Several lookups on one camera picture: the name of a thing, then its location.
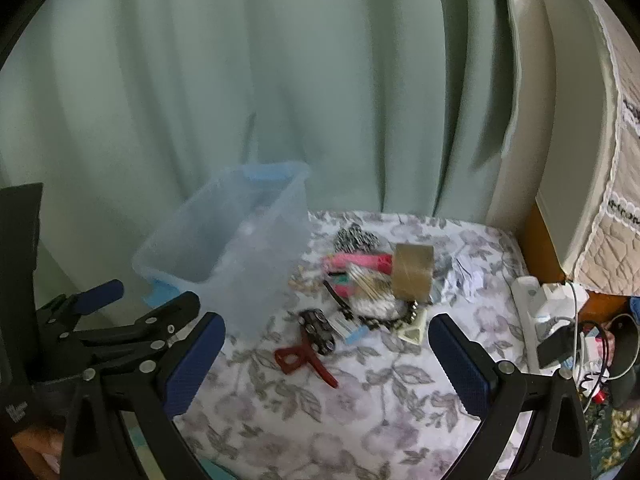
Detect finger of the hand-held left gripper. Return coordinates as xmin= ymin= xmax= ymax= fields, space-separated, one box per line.
xmin=42 ymin=279 xmax=125 ymax=333
xmin=75 ymin=290 xmax=202 ymax=368

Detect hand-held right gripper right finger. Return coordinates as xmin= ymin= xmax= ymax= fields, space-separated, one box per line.
xmin=427 ymin=312 xmax=593 ymax=480

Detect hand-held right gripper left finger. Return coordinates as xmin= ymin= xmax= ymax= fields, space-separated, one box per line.
xmin=60 ymin=312 xmax=227 ymax=480

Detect black chain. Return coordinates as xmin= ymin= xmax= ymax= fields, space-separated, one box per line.
xmin=367 ymin=297 xmax=421 ymax=333

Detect clear plastic container blue handles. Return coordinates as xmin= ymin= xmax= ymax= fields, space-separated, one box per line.
xmin=131 ymin=161 xmax=313 ymax=342

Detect white paper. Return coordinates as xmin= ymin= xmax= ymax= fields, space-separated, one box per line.
xmin=435 ymin=255 xmax=483 ymax=301

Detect red plastic tool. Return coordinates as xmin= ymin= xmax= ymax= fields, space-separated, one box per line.
xmin=273 ymin=332 xmax=340 ymax=389

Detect brown packing tape roll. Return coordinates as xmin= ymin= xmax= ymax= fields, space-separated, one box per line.
xmin=391 ymin=243 xmax=436 ymax=302

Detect black hair clip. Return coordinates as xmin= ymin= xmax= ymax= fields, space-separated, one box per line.
xmin=322 ymin=280 xmax=352 ymax=312

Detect pink hair clip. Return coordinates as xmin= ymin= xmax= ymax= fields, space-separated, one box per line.
xmin=322 ymin=252 xmax=393 ymax=276

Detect person's left hand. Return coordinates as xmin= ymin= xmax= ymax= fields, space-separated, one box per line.
xmin=12 ymin=426 xmax=65 ymax=477

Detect cream triangular piece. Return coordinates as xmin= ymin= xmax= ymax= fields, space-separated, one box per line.
xmin=400 ymin=322 xmax=426 ymax=346

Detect white power strip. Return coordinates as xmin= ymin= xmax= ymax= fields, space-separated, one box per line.
xmin=511 ymin=275 xmax=591 ymax=373

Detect black power adapter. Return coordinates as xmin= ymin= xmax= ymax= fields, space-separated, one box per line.
xmin=537 ymin=327 xmax=576 ymax=368

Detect small blue white box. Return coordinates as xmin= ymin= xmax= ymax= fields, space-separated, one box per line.
xmin=336 ymin=310 xmax=368 ymax=345

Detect bag of cotton swabs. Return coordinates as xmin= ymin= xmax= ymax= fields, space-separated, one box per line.
xmin=345 ymin=265 xmax=406 ymax=318

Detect black toy car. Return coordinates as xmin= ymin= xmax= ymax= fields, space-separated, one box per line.
xmin=298 ymin=309 xmax=337 ymax=357

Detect white charger plug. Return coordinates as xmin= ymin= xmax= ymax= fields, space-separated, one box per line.
xmin=542 ymin=282 xmax=588 ymax=311

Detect dark cylindrical object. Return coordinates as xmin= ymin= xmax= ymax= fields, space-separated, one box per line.
xmin=607 ymin=312 xmax=640 ymax=408

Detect black white spotted scrunchie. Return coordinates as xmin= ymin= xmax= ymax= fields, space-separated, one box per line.
xmin=332 ymin=224 xmax=381 ymax=256

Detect dark green floral cloth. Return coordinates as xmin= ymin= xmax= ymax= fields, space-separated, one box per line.
xmin=585 ymin=400 xmax=640 ymax=480

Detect quilted cover with lace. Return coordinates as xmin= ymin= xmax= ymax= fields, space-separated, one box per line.
xmin=575 ymin=10 xmax=640 ymax=296

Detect pale green curtain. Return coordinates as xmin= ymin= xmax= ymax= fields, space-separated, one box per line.
xmin=0 ymin=0 xmax=518 ymax=331

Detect wooden bed frame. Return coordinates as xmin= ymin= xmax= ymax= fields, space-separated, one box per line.
xmin=520 ymin=200 xmax=640 ymax=321

